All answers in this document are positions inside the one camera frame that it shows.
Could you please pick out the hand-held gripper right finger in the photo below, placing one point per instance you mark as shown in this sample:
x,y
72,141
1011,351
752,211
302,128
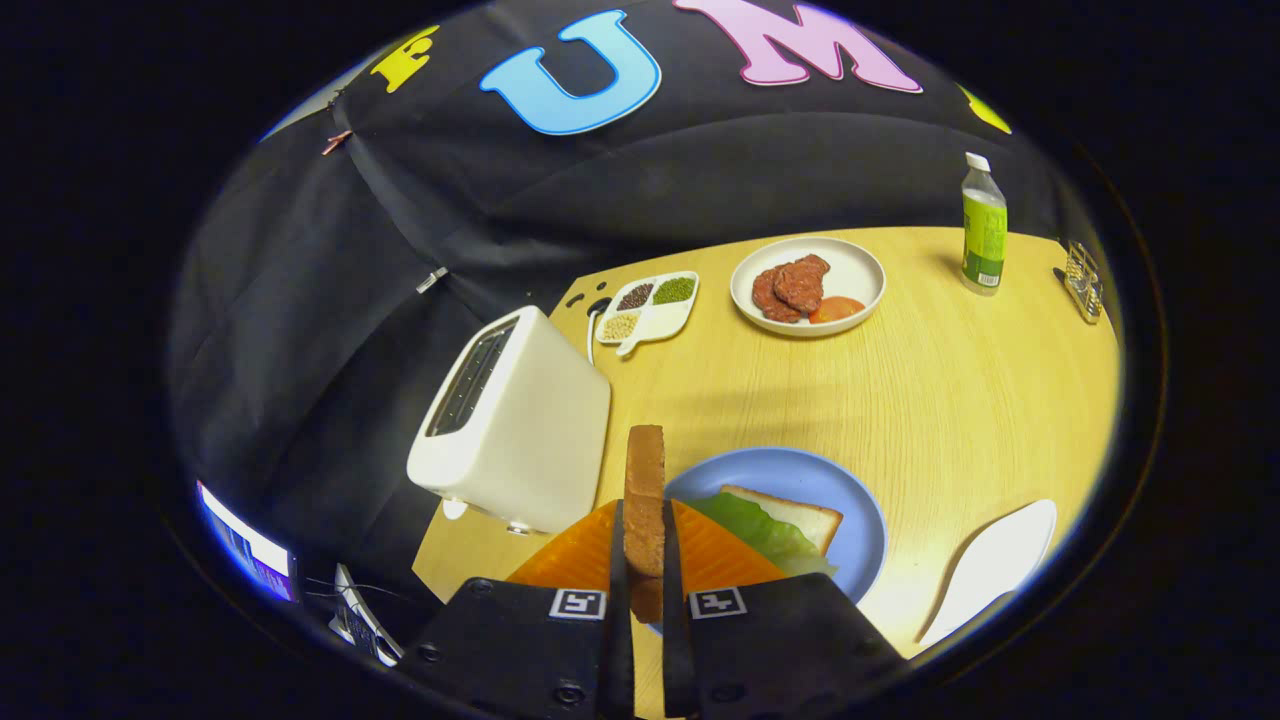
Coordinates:
x,y
674,600

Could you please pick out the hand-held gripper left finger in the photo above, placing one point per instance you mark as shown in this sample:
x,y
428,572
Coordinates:
x,y
618,600

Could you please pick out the toasted bread slice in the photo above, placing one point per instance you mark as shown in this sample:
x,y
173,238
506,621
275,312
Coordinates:
x,y
644,500

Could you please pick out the green lettuce leaf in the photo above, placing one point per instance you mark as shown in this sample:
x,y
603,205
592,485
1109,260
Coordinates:
x,y
750,525

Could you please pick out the white bread slice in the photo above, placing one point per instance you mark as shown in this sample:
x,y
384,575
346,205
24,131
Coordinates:
x,y
800,515

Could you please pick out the blue round plate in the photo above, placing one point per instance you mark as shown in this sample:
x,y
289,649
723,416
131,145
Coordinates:
x,y
780,470

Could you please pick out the white toaster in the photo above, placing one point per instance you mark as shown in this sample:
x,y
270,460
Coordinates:
x,y
530,430

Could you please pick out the white device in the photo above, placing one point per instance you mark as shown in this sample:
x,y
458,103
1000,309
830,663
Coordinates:
x,y
360,620

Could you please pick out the white divided condiment dish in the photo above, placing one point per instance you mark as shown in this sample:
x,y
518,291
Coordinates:
x,y
665,322

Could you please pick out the brown meat patty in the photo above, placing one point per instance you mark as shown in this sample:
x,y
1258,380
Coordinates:
x,y
763,298
800,285

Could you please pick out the white square plate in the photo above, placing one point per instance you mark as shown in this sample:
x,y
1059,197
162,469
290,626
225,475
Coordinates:
x,y
990,570

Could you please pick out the red tomato slice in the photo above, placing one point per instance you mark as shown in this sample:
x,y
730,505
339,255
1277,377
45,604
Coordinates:
x,y
838,309

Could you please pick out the white cloth clip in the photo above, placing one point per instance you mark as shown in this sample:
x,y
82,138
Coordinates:
x,y
432,280

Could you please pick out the white round plate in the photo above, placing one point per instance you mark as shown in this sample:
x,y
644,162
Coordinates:
x,y
855,275

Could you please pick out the lit computer monitor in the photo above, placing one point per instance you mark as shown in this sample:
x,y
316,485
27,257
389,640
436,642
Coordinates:
x,y
245,548

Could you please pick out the black backdrop cloth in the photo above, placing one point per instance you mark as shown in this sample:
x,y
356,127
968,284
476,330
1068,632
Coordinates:
x,y
650,180

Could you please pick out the green label plastic bottle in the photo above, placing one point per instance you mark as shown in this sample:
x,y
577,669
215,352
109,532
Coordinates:
x,y
984,230

